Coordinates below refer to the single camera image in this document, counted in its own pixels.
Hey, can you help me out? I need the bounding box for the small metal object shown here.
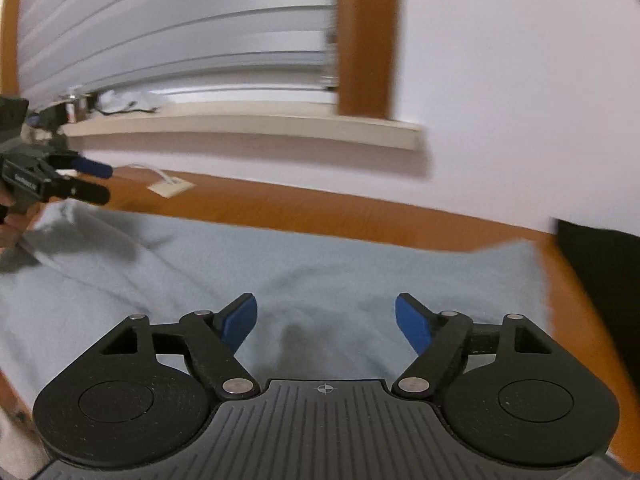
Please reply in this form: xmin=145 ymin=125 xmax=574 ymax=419
xmin=59 ymin=87 xmax=97 ymax=124

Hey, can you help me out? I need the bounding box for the white window blind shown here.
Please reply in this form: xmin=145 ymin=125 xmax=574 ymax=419
xmin=17 ymin=0 xmax=342 ymax=107

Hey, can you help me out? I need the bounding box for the white power strip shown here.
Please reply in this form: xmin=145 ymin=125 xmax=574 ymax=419
xmin=147 ymin=175 xmax=196 ymax=196

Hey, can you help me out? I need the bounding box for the pale wooden window sill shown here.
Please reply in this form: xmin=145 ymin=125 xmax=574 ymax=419
xmin=62 ymin=100 xmax=424 ymax=151

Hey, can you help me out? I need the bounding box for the grey printed t-shirt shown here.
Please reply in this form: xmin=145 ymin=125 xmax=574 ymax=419
xmin=0 ymin=200 xmax=551 ymax=480

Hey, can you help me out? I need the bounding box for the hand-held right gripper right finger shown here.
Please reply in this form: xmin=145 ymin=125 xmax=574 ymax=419
xmin=391 ymin=293 xmax=556 ymax=401

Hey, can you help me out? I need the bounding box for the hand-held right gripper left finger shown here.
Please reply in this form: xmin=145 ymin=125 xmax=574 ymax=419
xmin=100 ymin=293 xmax=261 ymax=401

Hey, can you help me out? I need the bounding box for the white power cord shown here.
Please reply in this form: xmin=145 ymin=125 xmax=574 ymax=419
xmin=126 ymin=162 xmax=174 ymax=184

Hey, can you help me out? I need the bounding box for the person's left hand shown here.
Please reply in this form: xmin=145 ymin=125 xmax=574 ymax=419
xmin=0 ymin=189 xmax=39 ymax=252

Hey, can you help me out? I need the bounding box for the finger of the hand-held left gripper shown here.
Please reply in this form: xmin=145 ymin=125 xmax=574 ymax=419
xmin=51 ymin=181 xmax=111 ymax=206
xmin=47 ymin=152 xmax=114 ymax=180

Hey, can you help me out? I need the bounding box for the white cloth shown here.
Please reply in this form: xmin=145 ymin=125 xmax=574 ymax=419
xmin=96 ymin=89 xmax=162 ymax=114

